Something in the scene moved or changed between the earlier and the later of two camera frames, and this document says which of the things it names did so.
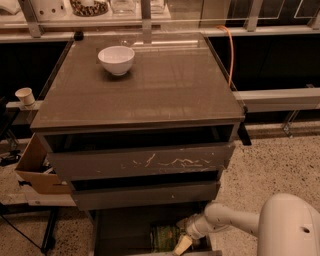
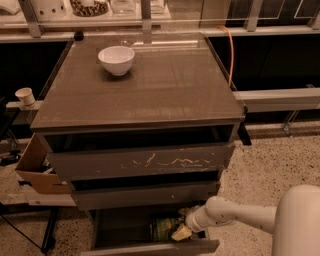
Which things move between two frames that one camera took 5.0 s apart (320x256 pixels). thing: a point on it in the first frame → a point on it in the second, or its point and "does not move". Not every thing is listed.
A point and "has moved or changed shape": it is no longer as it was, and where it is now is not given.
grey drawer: x=145 y=230 does not move
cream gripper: x=194 y=227 → x=192 y=220
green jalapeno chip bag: x=164 y=238 has moved or changed shape
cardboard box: x=32 y=173 does not move
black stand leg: x=50 y=230 does not move
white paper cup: x=25 y=95 does not move
